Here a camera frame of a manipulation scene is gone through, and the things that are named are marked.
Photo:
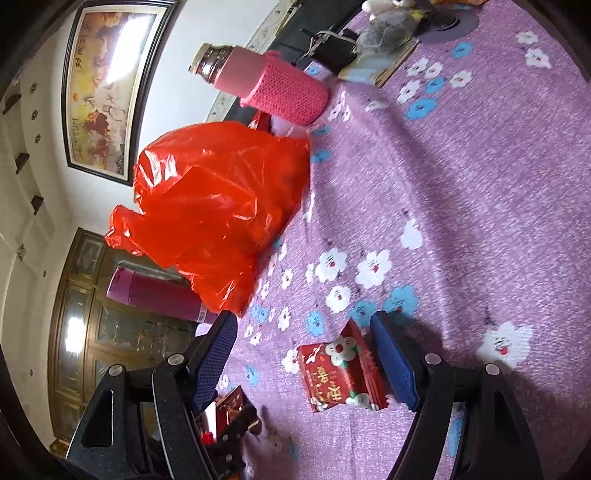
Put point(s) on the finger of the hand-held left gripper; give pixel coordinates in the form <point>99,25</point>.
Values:
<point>231,445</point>

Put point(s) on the black pouch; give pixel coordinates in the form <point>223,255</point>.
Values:
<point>337,50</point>

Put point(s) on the white plush toy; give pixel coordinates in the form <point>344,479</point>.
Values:
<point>376,4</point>

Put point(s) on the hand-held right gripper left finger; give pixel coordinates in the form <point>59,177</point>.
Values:
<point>212,364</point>

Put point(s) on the purple disc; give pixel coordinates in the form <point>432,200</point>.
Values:
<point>450,25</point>

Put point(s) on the red white-flowered snack packet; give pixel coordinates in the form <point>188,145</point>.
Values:
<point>339,374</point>

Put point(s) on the dark wooden cabinet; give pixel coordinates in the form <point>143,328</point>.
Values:
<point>115,341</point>

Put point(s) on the clear plastic bag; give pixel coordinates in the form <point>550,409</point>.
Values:
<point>383,32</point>

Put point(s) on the red plastic bag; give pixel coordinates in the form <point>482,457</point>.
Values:
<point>207,207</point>

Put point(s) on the purple thermos bottle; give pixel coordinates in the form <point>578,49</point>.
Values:
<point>152,293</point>

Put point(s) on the pink bottle with knitted sleeve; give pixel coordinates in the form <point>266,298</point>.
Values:
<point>277,87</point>

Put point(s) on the framed wall painting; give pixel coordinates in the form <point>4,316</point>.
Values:
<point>111,83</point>

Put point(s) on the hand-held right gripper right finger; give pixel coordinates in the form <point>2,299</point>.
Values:
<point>392,360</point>

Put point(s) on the brown gold snack packet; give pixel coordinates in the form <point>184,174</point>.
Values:
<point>233,402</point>

